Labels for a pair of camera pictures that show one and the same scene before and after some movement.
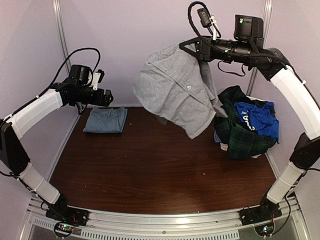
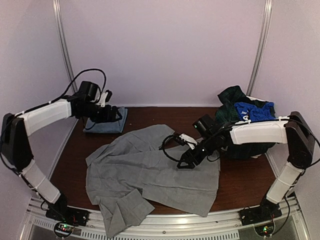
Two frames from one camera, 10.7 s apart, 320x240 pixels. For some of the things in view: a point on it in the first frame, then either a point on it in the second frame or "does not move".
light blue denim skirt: [106, 120] does not move
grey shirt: [178, 89] -> [130, 176]
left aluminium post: [62, 34] does not move
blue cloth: [263, 118] does not move
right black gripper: [206, 53] -> [187, 158]
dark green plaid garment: [238, 131] does not move
